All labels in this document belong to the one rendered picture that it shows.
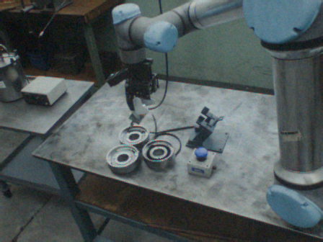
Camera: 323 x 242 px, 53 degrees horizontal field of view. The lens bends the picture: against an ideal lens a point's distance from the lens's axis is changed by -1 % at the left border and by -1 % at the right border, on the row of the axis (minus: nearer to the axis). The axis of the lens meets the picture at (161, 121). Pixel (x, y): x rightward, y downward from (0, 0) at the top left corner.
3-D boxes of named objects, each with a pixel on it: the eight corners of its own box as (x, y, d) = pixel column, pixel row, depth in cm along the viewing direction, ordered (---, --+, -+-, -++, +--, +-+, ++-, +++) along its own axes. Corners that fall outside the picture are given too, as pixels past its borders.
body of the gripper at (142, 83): (150, 102, 97) (144, 67, 90) (125, 99, 100) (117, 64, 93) (159, 88, 102) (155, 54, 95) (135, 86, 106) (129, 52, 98)
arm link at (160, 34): (187, 14, 80) (157, 7, 87) (155, 29, 74) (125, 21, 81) (189, 43, 85) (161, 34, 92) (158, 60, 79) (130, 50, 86)
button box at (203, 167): (187, 173, 101) (186, 162, 98) (195, 158, 106) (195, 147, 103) (212, 179, 98) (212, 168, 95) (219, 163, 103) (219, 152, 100)
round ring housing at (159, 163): (181, 160, 106) (180, 150, 104) (154, 175, 102) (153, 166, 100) (164, 143, 113) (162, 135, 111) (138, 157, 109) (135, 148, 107)
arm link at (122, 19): (124, 14, 80) (104, 9, 85) (131, 54, 87) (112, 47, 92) (147, 4, 84) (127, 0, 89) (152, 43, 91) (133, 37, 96)
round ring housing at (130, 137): (129, 157, 110) (127, 148, 108) (115, 141, 117) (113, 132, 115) (155, 144, 114) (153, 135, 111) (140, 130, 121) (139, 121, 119)
